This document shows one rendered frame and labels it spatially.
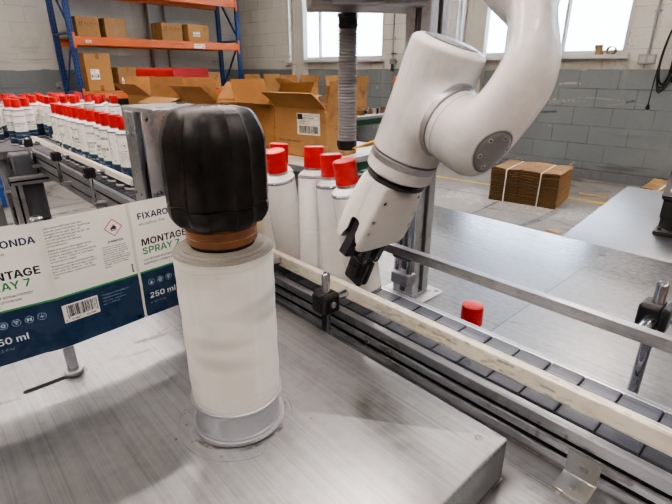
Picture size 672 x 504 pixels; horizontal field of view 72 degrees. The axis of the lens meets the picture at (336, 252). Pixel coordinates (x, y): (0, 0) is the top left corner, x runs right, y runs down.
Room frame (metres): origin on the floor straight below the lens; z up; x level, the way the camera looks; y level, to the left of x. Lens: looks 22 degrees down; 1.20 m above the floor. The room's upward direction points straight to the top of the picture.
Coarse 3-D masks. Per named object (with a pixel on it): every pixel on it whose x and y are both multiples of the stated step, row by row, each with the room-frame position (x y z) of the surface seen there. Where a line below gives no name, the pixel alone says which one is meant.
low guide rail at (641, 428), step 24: (288, 264) 0.70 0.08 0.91; (336, 288) 0.61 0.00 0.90; (360, 288) 0.59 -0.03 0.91; (384, 312) 0.54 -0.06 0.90; (408, 312) 0.52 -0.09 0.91; (432, 336) 0.48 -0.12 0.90; (456, 336) 0.46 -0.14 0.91; (480, 360) 0.44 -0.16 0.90; (504, 360) 0.42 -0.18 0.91; (528, 384) 0.39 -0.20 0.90; (552, 384) 0.38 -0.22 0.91; (576, 408) 0.36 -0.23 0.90; (600, 408) 0.34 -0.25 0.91; (624, 408) 0.34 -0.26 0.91; (624, 432) 0.33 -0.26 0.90; (648, 432) 0.32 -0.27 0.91
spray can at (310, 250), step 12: (312, 156) 0.72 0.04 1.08; (312, 168) 0.72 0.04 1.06; (300, 180) 0.72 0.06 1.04; (312, 180) 0.71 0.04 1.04; (300, 192) 0.72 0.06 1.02; (312, 192) 0.71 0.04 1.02; (300, 204) 0.72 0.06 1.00; (312, 204) 0.70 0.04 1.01; (300, 216) 0.72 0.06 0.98; (312, 216) 0.70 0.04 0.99; (300, 228) 0.71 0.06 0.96; (312, 228) 0.70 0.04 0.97; (300, 240) 0.71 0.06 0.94; (312, 240) 0.70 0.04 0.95; (300, 252) 0.71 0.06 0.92; (312, 252) 0.70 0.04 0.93; (312, 264) 0.69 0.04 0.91
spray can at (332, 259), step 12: (324, 156) 0.68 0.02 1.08; (336, 156) 0.68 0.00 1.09; (324, 168) 0.68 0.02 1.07; (324, 180) 0.68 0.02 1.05; (324, 192) 0.67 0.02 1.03; (324, 204) 0.67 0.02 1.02; (324, 216) 0.67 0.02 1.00; (324, 228) 0.67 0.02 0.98; (336, 228) 0.66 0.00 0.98; (324, 240) 0.67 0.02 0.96; (336, 240) 0.66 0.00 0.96; (324, 252) 0.67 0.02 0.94; (336, 252) 0.66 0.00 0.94; (324, 264) 0.67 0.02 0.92; (336, 264) 0.66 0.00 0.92; (336, 276) 0.66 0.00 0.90
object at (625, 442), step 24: (312, 288) 0.66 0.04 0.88; (360, 312) 0.58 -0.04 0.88; (432, 312) 0.58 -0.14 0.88; (408, 336) 0.52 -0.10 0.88; (480, 336) 0.52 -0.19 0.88; (456, 360) 0.46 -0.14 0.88; (528, 360) 0.46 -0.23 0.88; (504, 384) 0.42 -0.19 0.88; (576, 384) 0.42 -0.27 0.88; (600, 384) 0.42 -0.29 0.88; (552, 408) 0.38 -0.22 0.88; (648, 408) 0.38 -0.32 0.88; (600, 432) 0.35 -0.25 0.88; (648, 456) 0.32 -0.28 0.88
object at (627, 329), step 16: (400, 256) 0.62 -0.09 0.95; (416, 256) 0.60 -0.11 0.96; (432, 256) 0.59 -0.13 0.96; (448, 272) 0.56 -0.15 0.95; (464, 272) 0.55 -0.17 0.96; (480, 272) 0.54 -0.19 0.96; (496, 288) 0.51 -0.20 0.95; (512, 288) 0.50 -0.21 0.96; (528, 288) 0.49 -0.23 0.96; (544, 304) 0.47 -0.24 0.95; (560, 304) 0.46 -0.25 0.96; (576, 304) 0.45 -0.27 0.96; (592, 320) 0.43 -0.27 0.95; (608, 320) 0.42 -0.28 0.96; (624, 320) 0.42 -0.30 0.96; (624, 336) 0.41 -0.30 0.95; (640, 336) 0.40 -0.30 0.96; (656, 336) 0.39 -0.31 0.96
